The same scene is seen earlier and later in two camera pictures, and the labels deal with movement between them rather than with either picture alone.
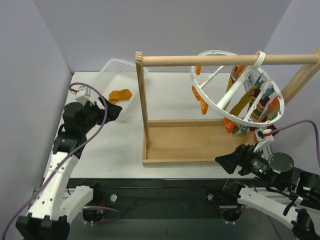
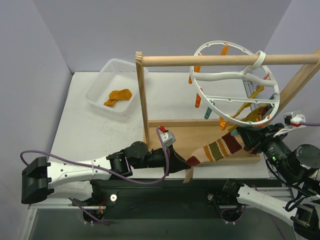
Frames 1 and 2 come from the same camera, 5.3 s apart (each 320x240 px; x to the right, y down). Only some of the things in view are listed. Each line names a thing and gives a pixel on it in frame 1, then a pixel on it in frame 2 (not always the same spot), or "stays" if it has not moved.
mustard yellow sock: [237, 71] to [253, 116]
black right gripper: [240, 160] to [250, 139]
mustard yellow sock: [124, 94] stays
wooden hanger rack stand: [173, 142] stays
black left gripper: [100, 110] to [172, 161]
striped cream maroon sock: [259, 108] to [226, 145]
